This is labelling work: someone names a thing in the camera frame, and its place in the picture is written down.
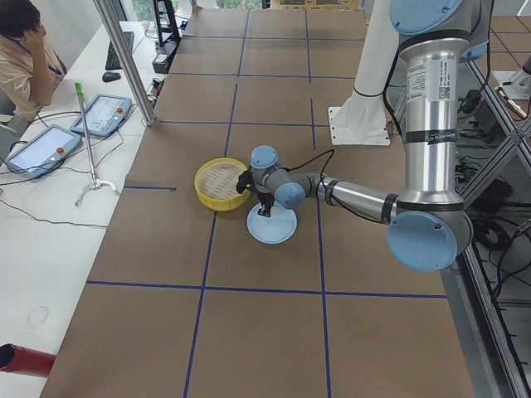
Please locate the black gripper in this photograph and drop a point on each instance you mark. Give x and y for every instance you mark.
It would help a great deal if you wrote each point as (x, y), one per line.
(264, 199)

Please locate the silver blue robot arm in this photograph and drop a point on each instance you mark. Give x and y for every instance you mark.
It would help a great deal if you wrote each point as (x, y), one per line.
(427, 227)

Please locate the yellow round steamer basket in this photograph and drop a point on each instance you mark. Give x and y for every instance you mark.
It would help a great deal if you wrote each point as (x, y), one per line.
(215, 184)

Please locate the light blue plate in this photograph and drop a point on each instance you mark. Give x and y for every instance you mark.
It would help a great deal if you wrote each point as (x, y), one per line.
(272, 230)

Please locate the reacher grabber tool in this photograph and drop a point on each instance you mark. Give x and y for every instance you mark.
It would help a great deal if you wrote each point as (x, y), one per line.
(95, 183)

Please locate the black box on table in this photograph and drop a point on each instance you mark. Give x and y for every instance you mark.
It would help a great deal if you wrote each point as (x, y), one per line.
(164, 57)

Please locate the far teach pendant tablet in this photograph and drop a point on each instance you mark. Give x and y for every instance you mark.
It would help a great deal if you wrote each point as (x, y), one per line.
(105, 113)

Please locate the teach pendant tablet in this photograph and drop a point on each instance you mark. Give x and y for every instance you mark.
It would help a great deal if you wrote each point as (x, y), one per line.
(44, 153)
(105, 113)

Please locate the black computer mouse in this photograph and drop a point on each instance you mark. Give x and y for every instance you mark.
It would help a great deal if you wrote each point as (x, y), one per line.
(110, 76)

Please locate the near teach pendant tablet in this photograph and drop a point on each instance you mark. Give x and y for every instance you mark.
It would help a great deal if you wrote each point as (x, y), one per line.
(44, 153)

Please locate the person at desk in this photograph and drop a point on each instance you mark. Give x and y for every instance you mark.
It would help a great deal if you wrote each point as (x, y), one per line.
(31, 70)

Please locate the red cylinder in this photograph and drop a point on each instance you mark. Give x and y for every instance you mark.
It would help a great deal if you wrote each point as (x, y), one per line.
(26, 361)

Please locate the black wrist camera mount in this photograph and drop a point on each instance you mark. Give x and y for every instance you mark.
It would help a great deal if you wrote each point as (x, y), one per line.
(245, 182)

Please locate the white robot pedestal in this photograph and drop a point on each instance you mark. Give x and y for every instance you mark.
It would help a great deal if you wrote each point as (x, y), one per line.
(361, 120)

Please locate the aluminium frame post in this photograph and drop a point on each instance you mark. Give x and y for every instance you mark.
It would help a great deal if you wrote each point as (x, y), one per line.
(111, 23)

